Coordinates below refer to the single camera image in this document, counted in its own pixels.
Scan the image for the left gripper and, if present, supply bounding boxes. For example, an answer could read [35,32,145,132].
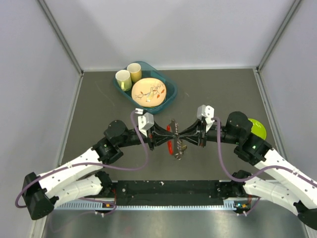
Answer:
[117,120,177,151]

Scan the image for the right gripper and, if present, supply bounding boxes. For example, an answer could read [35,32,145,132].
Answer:
[178,118,240,148]

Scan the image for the metal key holder red handle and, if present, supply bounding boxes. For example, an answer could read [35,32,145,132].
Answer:
[166,119,187,160]

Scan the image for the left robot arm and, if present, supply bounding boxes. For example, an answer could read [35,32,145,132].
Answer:
[15,114,177,221]

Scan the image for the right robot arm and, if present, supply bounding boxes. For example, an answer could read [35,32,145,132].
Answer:
[179,112,317,229]

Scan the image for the floral beige plate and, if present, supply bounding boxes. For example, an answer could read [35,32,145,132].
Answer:
[131,78,167,108]

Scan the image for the lime green plate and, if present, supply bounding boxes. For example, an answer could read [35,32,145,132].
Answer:
[248,118,267,140]

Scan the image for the teal plastic tray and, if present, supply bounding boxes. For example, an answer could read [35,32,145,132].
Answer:
[113,61,177,114]

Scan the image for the light green mug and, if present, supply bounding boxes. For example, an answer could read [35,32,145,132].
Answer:
[115,69,132,91]

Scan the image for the yellow mug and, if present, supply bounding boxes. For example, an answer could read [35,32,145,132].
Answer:
[127,62,142,83]

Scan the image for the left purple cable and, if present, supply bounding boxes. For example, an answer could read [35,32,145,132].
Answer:
[15,110,150,216]

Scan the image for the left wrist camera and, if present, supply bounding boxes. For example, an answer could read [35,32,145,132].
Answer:
[135,108,155,137]

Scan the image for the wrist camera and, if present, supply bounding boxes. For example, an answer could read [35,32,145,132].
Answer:
[135,108,155,137]
[197,105,214,123]

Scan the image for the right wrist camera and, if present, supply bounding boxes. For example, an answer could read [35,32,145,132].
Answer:
[197,105,214,123]

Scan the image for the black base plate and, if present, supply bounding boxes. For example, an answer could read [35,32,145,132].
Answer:
[113,180,239,206]

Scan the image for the grey cable duct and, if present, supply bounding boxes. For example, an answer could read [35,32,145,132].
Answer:
[56,200,251,211]

